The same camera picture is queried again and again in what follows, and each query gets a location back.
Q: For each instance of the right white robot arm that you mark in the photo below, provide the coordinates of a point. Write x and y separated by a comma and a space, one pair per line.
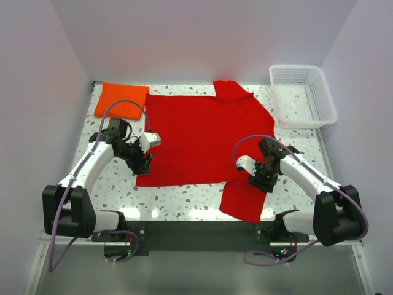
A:
337, 215

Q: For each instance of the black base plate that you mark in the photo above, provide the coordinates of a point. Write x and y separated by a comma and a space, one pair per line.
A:
194, 236

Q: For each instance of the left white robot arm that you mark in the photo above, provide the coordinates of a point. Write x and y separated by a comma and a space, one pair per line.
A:
67, 206

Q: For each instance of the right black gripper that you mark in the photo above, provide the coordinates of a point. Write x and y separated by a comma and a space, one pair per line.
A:
265, 185

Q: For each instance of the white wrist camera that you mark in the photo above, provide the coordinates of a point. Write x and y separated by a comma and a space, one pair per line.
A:
148, 140
246, 163

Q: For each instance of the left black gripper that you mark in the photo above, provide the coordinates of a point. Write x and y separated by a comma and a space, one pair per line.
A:
140, 165

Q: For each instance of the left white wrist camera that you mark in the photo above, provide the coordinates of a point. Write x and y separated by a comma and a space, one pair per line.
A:
148, 140

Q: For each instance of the red t shirt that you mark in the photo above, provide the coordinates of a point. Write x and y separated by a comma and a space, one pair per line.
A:
202, 136

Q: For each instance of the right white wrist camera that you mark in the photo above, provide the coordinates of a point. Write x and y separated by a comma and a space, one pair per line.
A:
246, 163

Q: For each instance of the folded orange t shirt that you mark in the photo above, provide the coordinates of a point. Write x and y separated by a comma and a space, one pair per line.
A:
112, 93

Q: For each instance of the white plastic basket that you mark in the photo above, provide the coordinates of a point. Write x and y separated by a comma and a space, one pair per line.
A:
301, 97

